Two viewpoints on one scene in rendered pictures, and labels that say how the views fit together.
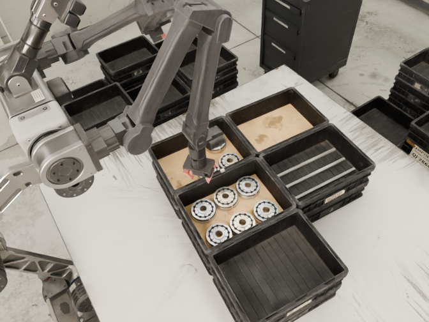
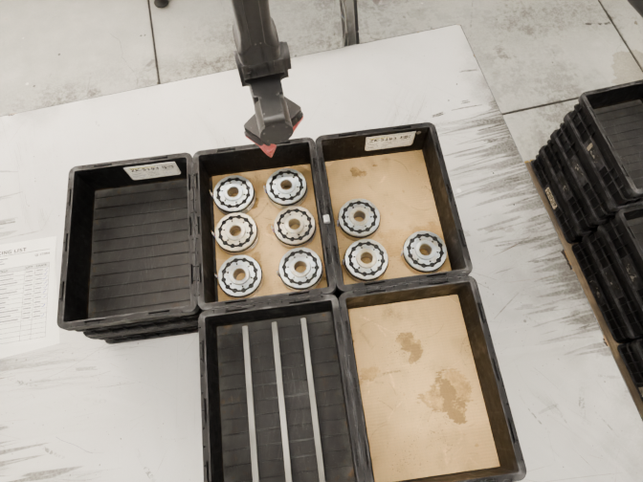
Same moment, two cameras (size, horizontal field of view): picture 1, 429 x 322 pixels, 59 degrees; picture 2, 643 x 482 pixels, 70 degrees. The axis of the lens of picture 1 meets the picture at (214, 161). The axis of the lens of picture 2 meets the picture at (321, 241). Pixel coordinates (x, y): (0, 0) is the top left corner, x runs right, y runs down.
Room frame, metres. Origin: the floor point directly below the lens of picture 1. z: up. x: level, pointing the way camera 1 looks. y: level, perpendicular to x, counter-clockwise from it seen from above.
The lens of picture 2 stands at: (1.11, -0.43, 1.89)
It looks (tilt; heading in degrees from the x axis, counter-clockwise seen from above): 69 degrees down; 110
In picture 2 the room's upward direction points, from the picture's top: 4 degrees counter-clockwise
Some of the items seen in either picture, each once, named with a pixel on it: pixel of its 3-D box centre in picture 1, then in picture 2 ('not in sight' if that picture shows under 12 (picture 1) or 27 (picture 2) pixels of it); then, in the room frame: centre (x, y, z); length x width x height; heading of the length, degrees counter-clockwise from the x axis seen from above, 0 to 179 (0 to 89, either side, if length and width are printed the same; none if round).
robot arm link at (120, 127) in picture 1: (126, 134); not in sight; (0.75, 0.24, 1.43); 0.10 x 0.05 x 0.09; 120
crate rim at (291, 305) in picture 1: (276, 264); (130, 235); (0.55, -0.19, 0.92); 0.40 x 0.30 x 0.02; 114
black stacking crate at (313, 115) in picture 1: (275, 127); (420, 382); (1.26, -0.31, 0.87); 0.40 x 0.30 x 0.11; 114
